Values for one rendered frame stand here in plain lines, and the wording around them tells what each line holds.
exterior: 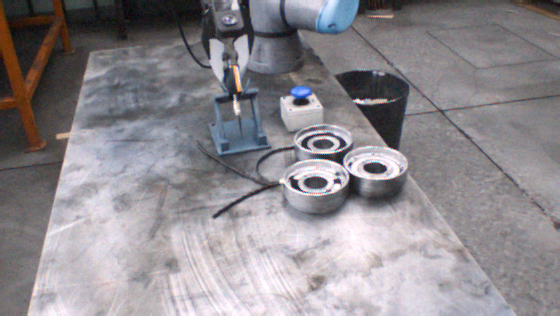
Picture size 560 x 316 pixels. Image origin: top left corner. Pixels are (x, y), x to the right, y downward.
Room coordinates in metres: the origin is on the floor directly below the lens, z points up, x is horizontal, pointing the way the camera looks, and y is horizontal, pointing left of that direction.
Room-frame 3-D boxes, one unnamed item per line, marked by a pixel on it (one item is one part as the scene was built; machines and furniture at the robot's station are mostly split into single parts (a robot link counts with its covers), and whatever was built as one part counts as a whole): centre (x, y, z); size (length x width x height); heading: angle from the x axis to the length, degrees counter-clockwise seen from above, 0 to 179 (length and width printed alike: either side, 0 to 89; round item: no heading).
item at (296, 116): (1.03, -0.05, 0.82); 0.08 x 0.07 x 0.05; 10
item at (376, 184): (0.79, -0.16, 0.82); 0.10 x 0.10 x 0.04
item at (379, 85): (2.03, -0.36, 0.21); 0.34 x 0.34 x 0.43
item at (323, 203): (0.75, -0.06, 0.82); 0.10 x 0.10 x 0.04
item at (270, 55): (1.36, -0.01, 0.85); 0.15 x 0.15 x 0.10
